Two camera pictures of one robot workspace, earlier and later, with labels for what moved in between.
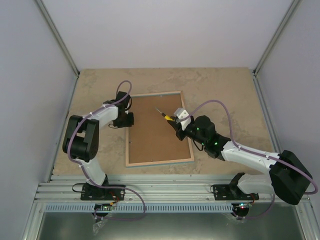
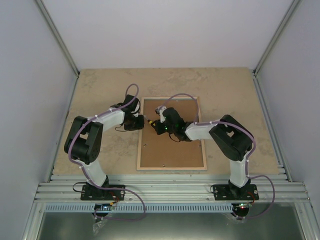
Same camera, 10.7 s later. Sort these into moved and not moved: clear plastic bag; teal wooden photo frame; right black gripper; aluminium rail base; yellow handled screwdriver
Moved: teal wooden photo frame; yellow handled screwdriver; right black gripper
Not moved: aluminium rail base; clear plastic bag
